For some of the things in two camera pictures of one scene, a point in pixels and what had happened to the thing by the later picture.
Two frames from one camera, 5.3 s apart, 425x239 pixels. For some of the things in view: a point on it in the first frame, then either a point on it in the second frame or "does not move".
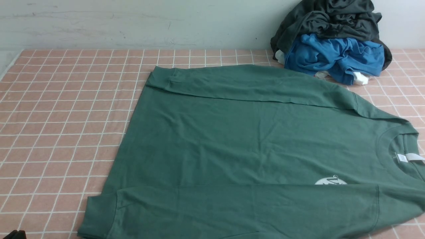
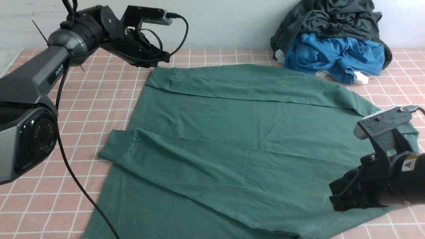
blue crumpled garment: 341,58 does not move
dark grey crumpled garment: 345,19 does not move
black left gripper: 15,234 to 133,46
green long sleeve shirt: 229,153 does not move
